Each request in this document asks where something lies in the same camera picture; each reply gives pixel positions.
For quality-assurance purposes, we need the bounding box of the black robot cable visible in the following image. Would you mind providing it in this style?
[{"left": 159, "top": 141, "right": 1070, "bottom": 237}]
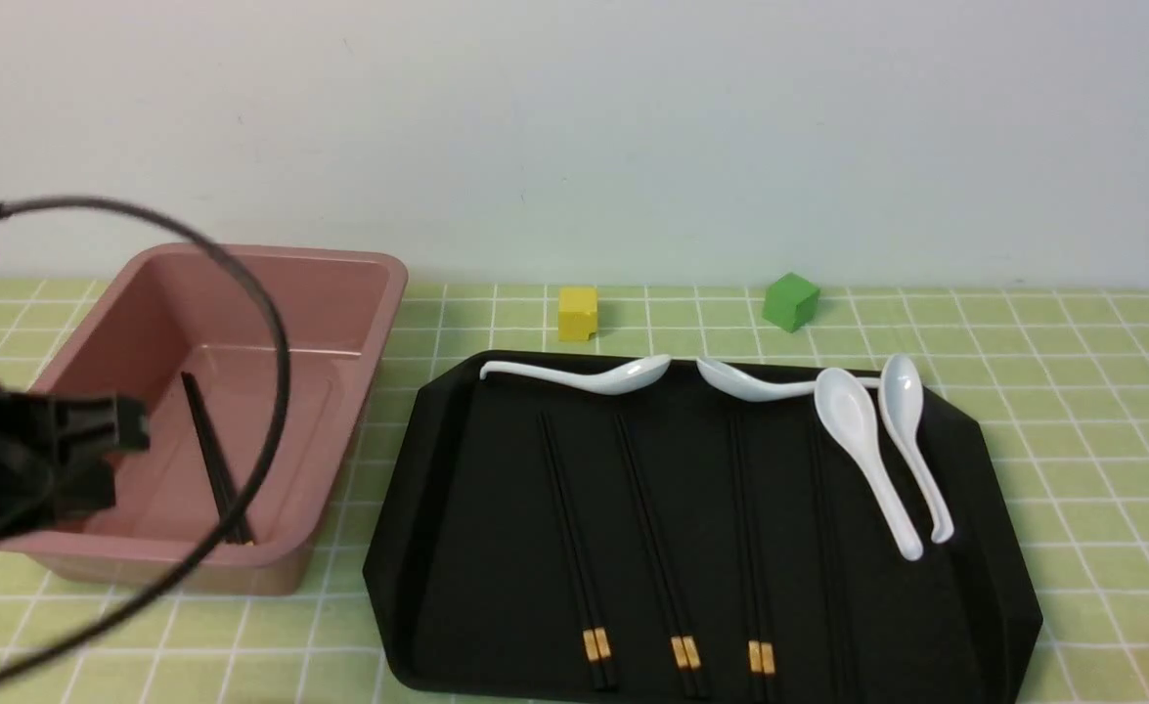
[{"left": 0, "top": 196, "right": 292, "bottom": 701}]

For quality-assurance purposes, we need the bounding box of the black plastic serving tray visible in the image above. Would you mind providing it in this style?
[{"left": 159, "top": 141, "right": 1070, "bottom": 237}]
[{"left": 364, "top": 349, "right": 1042, "bottom": 703}]

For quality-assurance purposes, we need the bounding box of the white ceramic soup spoon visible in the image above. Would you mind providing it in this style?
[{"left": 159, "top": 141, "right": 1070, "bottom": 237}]
[
  {"left": 813, "top": 368, "right": 924, "bottom": 560},
  {"left": 878, "top": 355, "right": 954, "bottom": 546},
  {"left": 479, "top": 355, "right": 673, "bottom": 396},
  {"left": 695, "top": 357, "right": 880, "bottom": 403}
]

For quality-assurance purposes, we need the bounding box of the green foam cube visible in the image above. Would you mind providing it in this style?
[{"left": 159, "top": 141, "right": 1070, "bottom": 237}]
[{"left": 761, "top": 272, "right": 822, "bottom": 332}]

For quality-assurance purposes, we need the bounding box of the yellow foam cube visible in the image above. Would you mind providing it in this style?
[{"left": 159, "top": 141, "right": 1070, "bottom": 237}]
[{"left": 557, "top": 286, "right": 599, "bottom": 342}]

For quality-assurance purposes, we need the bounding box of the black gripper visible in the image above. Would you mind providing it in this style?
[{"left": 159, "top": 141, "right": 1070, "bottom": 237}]
[{"left": 0, "top": 382, "right": 151, "bottom": 541}]

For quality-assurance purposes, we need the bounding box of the pink rectangular plastic bin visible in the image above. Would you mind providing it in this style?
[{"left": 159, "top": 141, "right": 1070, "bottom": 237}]
[{"left": 0, "top": 243, "right": 409, "bottom": 595}]

